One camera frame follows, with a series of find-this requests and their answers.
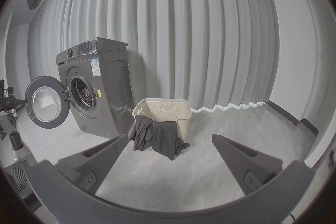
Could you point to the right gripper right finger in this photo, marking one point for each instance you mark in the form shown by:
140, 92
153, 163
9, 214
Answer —
236, 158

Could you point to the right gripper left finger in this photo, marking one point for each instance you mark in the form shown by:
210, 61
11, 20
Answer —
105, 157

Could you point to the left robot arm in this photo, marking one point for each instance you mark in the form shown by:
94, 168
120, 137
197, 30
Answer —
16, 140

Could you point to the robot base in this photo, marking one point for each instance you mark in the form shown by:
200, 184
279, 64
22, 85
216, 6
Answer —
19, 178

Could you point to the heap of dark clothes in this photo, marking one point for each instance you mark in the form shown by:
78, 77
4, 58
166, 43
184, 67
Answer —
162, 139

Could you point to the grey washing machine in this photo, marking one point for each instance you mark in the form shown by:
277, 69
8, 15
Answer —
112, 86

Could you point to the cream laundry basket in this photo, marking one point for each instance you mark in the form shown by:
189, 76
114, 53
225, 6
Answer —
168, 111

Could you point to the washing machine door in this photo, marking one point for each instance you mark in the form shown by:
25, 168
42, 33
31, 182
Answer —
43, 102

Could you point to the white curtain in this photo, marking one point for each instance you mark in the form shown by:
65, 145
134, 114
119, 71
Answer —
170, 34

